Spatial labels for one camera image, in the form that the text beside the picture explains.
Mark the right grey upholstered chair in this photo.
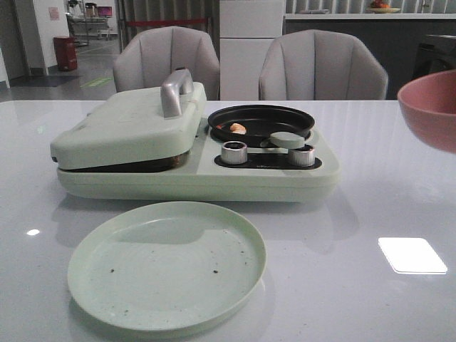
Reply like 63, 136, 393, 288
259, 29, 388, 100

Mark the left grey upholstered chair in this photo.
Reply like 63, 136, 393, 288
113, 26, 220, 100

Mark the grey upholstered chair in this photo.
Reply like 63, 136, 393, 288
113, 26, 220, 100
259, 29, 388, 100

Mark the black round frying pan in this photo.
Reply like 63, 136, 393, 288
208, 104, 315, 147

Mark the light green round plate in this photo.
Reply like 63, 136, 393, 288
67, 202, 266, 337

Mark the red trash bin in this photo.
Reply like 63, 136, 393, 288
53, 36, 78, 71

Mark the right silver control knob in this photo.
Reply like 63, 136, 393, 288
287, 144, 316, 167

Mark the grey kitchen counter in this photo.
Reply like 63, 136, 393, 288
284, 14, 455, 100

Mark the pink bowl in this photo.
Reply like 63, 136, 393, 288
398, 69, 455, 153

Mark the white refrigerator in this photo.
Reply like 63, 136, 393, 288
219, 1, 285, 100

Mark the green breakfast maker lid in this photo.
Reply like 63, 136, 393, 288
50, 69, 207, 172

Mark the silver control knob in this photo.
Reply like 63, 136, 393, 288
220, 141, 248, 165
287, 144, 316, 167

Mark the orange shrimp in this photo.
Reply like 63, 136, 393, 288
216, 123, 247, 135

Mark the left silver control knob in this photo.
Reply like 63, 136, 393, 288
220, 141, 248, 165

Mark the fruit plate on counter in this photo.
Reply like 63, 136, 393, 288
366, 0, 401, 14

